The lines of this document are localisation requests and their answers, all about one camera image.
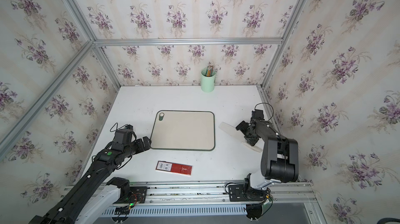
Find red rectangular box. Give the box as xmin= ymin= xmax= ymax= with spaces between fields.
xmin=155 ymin=161 xmax=193 ymax=176

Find mint green utensil cup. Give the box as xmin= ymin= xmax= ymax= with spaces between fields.
xmin=200 ymin=68 xmax=216 ymax=93

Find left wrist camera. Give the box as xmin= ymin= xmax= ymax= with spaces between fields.
xmin=115 ymin=125 xmax=134 ymax=142

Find aluminium front rail frame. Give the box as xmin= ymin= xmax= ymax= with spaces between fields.
xmin=93 ymin=181 xmax=326 ymax=224

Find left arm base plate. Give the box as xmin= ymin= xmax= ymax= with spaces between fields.
xmin=106 ymin=177 xmax=148 ymax=204

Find beige green-rimmed cutting board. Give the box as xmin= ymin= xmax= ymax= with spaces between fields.
xmin=150 ymin=110 xmax=216 ymax=152

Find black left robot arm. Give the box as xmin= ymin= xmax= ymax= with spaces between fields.
xmin=30 ymin=125 xmax=152 ymax=224

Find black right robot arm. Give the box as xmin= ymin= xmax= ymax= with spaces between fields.
xmin=235 ymin=109 xmax=299 ymax=191

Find wooden chopsticks in cup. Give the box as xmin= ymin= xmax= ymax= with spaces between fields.
xmin=205 ymin=65 xmax=214 ymax=77

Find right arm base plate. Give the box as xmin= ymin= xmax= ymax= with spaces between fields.
xmin=224 ymin=174 xmax=271 ymax=202

